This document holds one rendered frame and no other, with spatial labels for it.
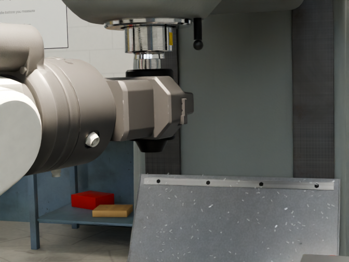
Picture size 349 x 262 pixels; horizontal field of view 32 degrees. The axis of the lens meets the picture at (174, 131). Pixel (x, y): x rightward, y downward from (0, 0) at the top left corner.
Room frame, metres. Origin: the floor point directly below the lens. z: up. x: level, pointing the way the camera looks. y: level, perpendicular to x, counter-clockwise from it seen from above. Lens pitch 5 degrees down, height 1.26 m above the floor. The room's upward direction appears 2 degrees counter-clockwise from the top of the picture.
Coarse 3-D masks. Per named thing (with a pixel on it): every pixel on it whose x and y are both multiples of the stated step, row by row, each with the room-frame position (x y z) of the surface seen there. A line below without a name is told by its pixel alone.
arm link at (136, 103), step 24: (72, 72) 0.47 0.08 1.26; (96, 72) 0.49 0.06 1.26; (96, 96) 0.48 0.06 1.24; (120, 96) 0.51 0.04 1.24; (144, 96) 0.53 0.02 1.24; (168, 96) 0.53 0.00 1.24; (96, 120) 0.47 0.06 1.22; (120, 120) 0.51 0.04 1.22; (144, 120) 0.52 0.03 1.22; (168, 120) 0.53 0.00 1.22; (96, 144) 0.47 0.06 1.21
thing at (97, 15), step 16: (64, 0) 0.56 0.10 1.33; (80, 0) 0.54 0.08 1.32; (96, 0) 0.53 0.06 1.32; (112, 0) 0.53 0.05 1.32; (128, 0) 0.52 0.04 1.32; (144, 0) 0.52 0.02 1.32; (160, 0) 0.53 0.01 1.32; (176, 0) 0.53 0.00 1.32; (192, 0) 0.54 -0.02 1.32; (208, 0) 0.57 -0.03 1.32; (80, 16) 0.57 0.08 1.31; (96, 16) 0.56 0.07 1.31; (112, 16) 0.55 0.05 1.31; (128, 16) 0.56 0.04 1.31; (144, 16) 0.56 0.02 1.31; (160, 16) 0.56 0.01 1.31; (176, 16) 0.57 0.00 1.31; (192, 16) 0.57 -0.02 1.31
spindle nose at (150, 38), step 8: (128, 32) 0.59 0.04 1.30; (136, 32) 0.59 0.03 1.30; (144, 32) 0.58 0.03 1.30; (152, 32) 0.58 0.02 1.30; (160, 32) 0.59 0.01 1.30; (168, 32) 0.59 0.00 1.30; (128, 40) 0.59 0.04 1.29; (136, 40) 0.59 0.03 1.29; (144, 40) 0.58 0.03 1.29; (152, 40) 0.58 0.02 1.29; (160, 40) 0.59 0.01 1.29; (168, 40) 0.59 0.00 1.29; (128, 48) 0.59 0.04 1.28; (136, 48) 0.59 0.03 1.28; (144, 48) 0.58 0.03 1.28; (152, 48) 0.58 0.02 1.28; (160, 48) 0.59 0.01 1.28; (168, 48) 0.59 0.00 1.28
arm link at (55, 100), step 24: (0, 24) 0.43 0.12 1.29; (24, 24) 0.45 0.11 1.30; (0, 48) 0.42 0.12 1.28; (24, 48) 0.44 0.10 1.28; (0, 72) 0.46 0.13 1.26; (24, 72) 0.44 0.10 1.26; (48, 72) 0.45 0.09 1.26; (48, 96) 0.44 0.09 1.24; (72, 96) 0.45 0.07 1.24; (48, 120) 0.43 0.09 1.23; (72, 120) 0.45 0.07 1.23; (48, 144) 0.44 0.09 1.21; (72, 144) 0.46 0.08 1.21; (48, 168) 0.46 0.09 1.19
